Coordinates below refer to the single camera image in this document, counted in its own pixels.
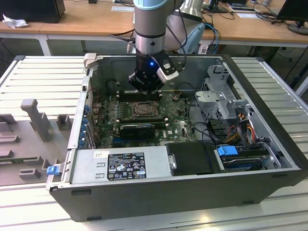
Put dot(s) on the grey metal drive cage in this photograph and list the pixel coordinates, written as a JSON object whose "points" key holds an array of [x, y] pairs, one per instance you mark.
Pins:
{"points": [[209, 96]]}

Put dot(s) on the CPU socket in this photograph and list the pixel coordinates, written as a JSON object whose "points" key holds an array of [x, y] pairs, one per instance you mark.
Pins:
{"points": [[133, 115]]}

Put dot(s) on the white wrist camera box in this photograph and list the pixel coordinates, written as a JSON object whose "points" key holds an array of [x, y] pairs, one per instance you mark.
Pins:
{"points": [[166, 75]]}

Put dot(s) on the black open PC case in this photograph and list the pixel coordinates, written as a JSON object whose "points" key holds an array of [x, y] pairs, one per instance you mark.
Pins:
{"points": [[144, 202]]}

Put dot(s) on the hard disk in blue carrier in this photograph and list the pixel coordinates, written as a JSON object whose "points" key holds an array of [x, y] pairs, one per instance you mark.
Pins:
{"points": [[226, 155]]}

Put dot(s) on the green RAM stick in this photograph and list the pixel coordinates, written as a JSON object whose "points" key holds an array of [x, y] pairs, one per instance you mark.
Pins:
{"points": [[9, 161]]}

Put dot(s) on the pale blue teach pendant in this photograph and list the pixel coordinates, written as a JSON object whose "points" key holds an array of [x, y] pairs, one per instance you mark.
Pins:
{"points": [[196, 36]]}

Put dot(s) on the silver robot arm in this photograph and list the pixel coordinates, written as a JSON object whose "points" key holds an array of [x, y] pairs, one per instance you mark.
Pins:
{"points": [[149, 24]]}

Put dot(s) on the wooden desk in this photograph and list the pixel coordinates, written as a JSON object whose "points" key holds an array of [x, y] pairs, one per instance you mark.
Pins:
{"points": [[96, 19]]}

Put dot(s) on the grey power supply unit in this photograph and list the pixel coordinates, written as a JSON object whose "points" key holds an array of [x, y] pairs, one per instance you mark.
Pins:
{"points": [[86, 168]]}

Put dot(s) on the green motherboard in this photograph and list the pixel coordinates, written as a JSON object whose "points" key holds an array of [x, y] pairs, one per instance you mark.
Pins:
{"points": [[178, 120]]}

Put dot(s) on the white paper sheet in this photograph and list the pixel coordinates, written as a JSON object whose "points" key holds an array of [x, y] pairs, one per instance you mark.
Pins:
{"points": [[247, 15]]}

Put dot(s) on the grey flat tray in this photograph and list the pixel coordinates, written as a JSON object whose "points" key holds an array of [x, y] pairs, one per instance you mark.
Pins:
{"points": [[121, 8]]}

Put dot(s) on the black computer monitor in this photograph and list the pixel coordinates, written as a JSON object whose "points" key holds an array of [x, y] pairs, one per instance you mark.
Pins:
{"points": [[293, 9]]}

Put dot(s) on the blue case latch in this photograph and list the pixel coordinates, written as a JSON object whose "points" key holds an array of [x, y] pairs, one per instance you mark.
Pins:
{"points": [[53, 170]]}

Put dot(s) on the black graphics card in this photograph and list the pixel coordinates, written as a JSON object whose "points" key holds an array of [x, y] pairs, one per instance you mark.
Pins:
{"points": [[137, 132]]}

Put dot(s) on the black plastic shroud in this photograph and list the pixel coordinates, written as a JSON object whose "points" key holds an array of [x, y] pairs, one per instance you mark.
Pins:
{"points": [[190, 158]]}

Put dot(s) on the grey parts rack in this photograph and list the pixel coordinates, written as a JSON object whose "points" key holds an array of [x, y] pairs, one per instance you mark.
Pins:
{"points": [[24, 144]]}

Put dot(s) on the crumpled white paper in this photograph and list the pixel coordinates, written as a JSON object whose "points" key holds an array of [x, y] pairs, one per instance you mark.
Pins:
{"points": [[14, 22]]}

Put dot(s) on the black RAM slots bank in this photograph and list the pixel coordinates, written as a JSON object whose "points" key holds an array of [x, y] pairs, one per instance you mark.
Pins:
{"points": [[127, 96], [139, 119]]}

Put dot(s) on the black box on desk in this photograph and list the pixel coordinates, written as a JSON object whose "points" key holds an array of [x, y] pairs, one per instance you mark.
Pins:
{"points": [[31, 10]]}

